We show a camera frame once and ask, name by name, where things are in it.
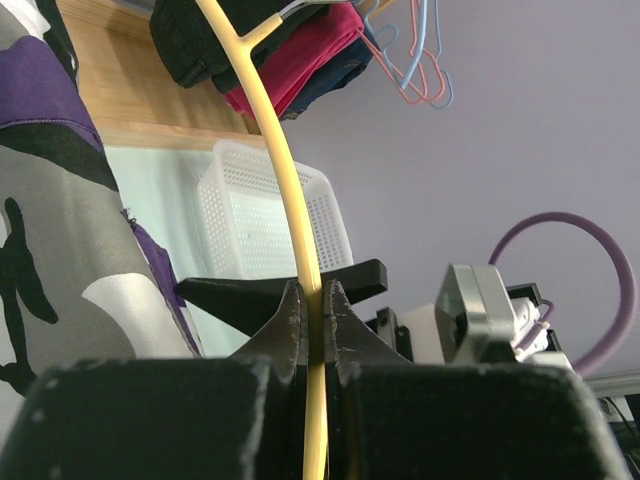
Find pink wire hanger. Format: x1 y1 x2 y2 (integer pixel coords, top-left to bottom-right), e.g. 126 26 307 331
409 1 452 109
353 1 429 102

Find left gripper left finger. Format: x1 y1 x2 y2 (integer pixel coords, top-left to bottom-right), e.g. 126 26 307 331
1 281 303 479

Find navy trousers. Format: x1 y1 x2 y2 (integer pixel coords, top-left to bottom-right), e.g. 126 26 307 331
279 37 373 120

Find black trousers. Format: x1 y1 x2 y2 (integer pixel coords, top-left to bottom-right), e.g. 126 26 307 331
149 0 287 94

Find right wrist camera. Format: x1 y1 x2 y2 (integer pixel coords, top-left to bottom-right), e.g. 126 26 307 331
399 262 574 371

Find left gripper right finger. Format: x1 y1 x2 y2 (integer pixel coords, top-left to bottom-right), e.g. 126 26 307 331
324 281 630 479

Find blue wire hanger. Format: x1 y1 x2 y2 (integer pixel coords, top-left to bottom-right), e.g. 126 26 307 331
356 1 454 111

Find purple camouflage trousers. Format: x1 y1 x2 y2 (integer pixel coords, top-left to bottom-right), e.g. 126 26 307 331
0 0 204 396

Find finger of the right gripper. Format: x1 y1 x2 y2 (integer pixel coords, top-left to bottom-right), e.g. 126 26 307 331
177 259 388 336

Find white plastic basket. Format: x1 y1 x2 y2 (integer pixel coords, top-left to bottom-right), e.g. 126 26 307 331
195 140 354 280

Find wooden clothes rack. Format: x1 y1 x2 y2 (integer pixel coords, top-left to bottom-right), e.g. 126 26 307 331
58 1 264 150

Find yellow hanger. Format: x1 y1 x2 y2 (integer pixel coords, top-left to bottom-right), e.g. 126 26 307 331
197 0 328 479

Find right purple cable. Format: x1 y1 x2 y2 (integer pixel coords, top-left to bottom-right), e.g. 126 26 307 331
487 211 637 377

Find pink trousers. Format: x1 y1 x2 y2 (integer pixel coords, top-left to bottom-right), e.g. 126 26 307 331
222 3 366 120

